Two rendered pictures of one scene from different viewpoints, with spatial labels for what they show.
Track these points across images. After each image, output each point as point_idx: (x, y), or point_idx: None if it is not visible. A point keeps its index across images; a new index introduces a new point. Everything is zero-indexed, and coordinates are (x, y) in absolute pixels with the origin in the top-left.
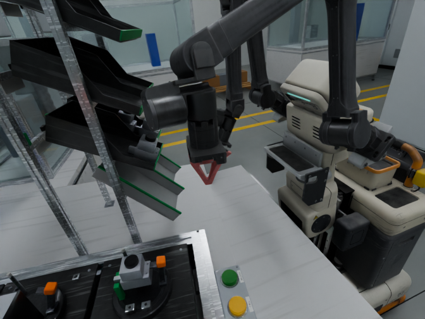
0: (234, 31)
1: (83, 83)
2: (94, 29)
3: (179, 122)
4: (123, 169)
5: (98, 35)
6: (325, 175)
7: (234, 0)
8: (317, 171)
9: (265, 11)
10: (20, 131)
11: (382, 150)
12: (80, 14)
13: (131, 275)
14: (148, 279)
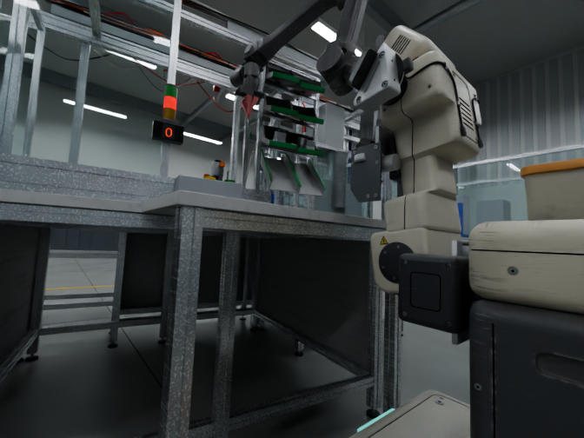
0: (268, 37)
1: (262, 100)
2: (269, 76)
3: (237, 78)
4: (279, 165)
5: (315, 102)
6: (376, 154)
7: (377, 44)
8: (364, 146)
9: (287, 23)
10: (248, 129)
11: (354, 68)
12: (268, 72)
13: (212, 164)
14: (214, 169)
